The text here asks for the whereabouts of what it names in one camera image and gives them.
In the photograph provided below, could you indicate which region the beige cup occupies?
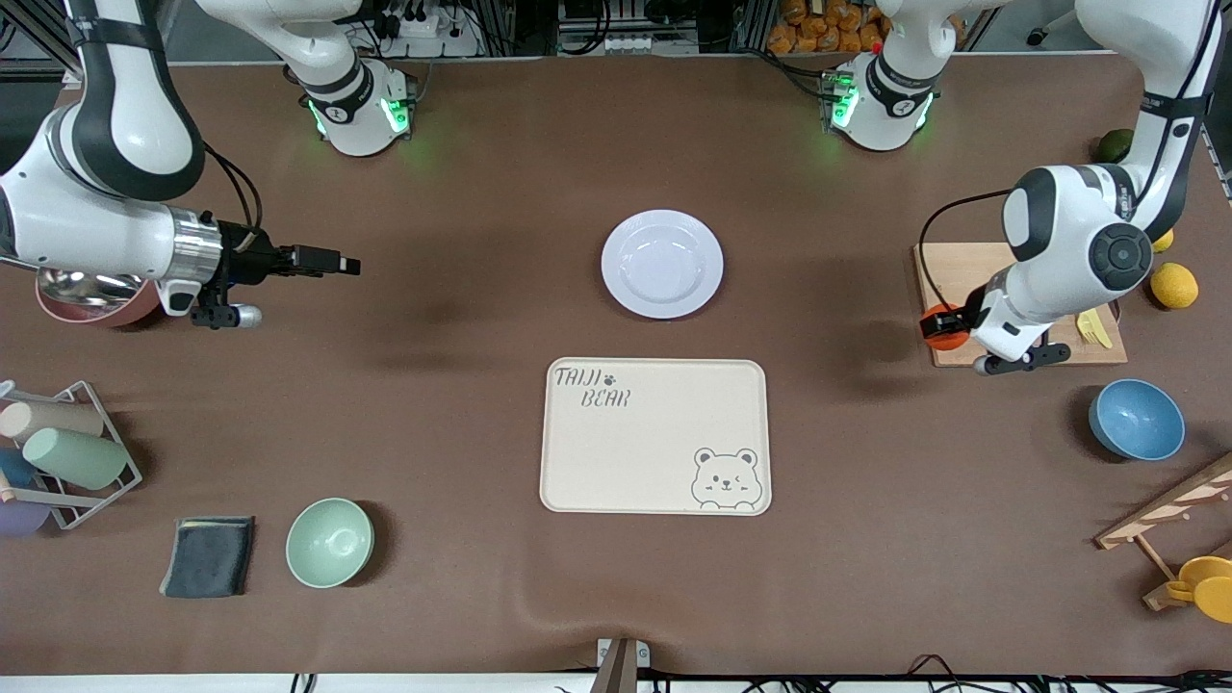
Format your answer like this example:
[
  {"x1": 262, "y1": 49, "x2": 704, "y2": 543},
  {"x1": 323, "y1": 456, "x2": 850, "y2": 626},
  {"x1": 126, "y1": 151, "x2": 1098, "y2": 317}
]
[{"x1": 0, "y1": 399, "x2": 105, "y2": 444}]

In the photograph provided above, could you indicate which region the purple cup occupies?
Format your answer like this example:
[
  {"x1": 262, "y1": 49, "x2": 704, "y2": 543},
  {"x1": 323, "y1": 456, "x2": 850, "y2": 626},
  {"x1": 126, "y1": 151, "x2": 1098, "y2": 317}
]
[{"x1": 0, "y1": 499, "x2": 51, "y2": 537}]

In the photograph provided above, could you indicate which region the blue bowl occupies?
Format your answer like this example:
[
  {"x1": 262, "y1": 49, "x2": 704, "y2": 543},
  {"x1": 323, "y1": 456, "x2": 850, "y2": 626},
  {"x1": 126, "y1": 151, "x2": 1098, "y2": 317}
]
[{"x1": 1089, "y1": 378, "x2": 1187, "y2": 462}]

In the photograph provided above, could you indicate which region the pink bowl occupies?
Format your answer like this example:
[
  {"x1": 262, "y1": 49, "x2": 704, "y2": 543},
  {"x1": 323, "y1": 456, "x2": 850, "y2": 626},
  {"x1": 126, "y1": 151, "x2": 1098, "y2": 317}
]
[{"x1": 36, "y1": 269, "x2": 165, "y2": 329}]

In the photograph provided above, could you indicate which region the wooden peg drying rack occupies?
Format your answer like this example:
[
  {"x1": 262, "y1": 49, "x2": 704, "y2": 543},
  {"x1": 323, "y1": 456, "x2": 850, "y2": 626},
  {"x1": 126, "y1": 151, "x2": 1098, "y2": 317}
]
[{"x1": 1094, "y1": 452, "x2": 1232, "y2": 612}]

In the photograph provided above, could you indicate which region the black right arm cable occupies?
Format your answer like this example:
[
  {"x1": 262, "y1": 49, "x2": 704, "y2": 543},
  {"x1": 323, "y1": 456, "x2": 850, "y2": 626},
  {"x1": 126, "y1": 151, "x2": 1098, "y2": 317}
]
[{"x1": 202, "y1": 142, "x2": 266, "y2": 253}]

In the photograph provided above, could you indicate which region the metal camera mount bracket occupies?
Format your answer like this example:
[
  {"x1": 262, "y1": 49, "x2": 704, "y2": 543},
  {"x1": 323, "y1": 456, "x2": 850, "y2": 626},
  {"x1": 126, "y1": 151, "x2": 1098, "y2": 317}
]
[{"x1": 589, "y1": 637, "x2": 651, "y2": 693}]

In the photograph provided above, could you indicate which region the wooden cutting board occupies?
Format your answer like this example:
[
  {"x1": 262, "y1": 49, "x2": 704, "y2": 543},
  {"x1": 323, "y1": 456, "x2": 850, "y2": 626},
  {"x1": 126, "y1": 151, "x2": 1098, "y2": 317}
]
[{"x1": 912, "y1": 241, "x2": 1129, "y2": 369}]

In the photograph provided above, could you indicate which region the orange fruit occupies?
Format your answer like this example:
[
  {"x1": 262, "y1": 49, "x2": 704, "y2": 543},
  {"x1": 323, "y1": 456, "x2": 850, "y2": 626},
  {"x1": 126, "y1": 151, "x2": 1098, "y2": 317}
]
[{"x1": 922, "y1": 303, "x2": 973, "y2": 351}]

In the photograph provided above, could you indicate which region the white power strip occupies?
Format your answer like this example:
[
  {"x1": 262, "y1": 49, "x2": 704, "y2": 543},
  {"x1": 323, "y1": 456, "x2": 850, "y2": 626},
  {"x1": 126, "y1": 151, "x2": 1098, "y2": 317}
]
[{"x1": 380, "y1": 0, "x2": 482, "y2": 57}]

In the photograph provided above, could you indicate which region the white round plate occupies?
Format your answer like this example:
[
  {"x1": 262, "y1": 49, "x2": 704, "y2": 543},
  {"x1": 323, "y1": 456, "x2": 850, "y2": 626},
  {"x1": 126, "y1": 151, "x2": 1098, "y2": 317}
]
[{"x1": 601, "y1": 209, "x2": 725, "y2": 321}]

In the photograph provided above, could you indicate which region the bag of orange buns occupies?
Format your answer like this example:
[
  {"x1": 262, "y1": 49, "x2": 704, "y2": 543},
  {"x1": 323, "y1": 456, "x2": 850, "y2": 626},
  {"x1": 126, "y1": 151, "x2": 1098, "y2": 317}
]
[{"x1": 767, "y1": 0, "x2": 891, "y2": 55}]

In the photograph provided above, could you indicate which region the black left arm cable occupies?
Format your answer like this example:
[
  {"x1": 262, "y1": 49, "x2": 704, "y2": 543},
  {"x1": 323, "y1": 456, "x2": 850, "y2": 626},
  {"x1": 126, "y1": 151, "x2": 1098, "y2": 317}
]
[{"x1": 917, "y1": 188, "x2": 1012, "y2": 309}]

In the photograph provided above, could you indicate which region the yellow mug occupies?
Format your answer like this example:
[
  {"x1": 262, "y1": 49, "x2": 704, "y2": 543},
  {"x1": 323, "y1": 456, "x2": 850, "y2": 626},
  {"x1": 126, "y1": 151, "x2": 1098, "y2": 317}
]
[{"x1": 1165, "y1": 555, "x2": 1232, "y2": 625}]

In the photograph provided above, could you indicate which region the light green bowl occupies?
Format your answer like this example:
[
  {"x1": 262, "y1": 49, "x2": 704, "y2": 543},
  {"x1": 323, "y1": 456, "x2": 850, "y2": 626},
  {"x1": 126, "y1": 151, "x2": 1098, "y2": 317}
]
[{"x1": 285, "y1": 497, "x2": 375, "y2": 589}]

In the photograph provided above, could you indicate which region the silver metal spoon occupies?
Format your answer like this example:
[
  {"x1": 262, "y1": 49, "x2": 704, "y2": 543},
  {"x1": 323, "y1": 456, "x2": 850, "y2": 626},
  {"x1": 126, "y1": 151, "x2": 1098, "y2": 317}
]
[{"x1": 43, "y1": 272, "x2": 145, "y2": 301}]

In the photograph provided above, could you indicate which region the grey wire cup rack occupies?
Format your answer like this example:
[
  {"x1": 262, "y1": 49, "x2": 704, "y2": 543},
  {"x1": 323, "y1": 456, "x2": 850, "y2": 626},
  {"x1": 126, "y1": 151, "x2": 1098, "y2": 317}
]
[{"x1": 0, "y1": 380, "x2": 143, "y2": 531}]

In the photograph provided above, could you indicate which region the cream bear print tray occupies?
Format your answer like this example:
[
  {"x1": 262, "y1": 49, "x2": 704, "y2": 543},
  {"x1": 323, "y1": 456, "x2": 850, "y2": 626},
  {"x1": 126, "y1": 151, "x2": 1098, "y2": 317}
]
[{"x1": 539, "y1": 358, "x2": 773, "y2": 517}]

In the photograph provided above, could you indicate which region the dark grey cloth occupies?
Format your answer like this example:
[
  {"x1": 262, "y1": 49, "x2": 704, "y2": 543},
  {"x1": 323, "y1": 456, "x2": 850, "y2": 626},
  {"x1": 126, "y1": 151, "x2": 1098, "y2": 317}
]
[{"x1": 159, "y1": 516, "x2": 257, "y2": 600}]

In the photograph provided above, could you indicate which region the light green cup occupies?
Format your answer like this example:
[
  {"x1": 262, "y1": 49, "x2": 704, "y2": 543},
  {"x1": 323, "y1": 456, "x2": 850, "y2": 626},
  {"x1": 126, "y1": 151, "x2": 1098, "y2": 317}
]
[{"x1": 22, "y1": 426, "x2": 130, "y2": 490}]

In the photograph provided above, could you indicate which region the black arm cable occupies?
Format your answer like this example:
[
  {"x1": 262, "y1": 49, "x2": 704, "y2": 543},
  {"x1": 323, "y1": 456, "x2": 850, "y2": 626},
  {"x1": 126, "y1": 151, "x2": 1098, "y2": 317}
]
[
  {"x1": 202, "y1": 142, "x2": 266, "y2": 253},
  {"x1": 917, "y1": 188, "x2": 1012, "y2": 309}
]

